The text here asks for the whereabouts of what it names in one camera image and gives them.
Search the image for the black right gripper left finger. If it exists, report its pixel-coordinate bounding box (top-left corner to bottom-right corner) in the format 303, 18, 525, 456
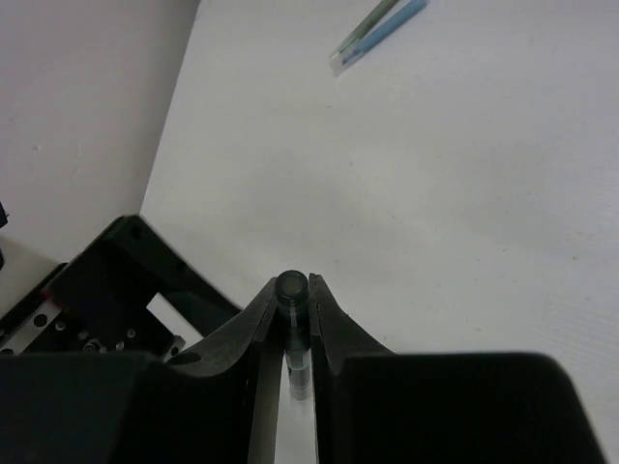
1, 283, 282, 463

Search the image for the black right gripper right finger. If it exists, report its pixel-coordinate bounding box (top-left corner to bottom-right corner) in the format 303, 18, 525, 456
309, 275, 605, 463

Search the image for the black gel pen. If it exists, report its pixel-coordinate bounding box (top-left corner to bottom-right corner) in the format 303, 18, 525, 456
275, 270, 311, 401

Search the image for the grey green pen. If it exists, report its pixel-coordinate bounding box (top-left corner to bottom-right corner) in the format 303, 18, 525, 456
330, 0, 398, 61

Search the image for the light blue pen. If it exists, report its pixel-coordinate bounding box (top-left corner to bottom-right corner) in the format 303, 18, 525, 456
329, 0, 428, 76

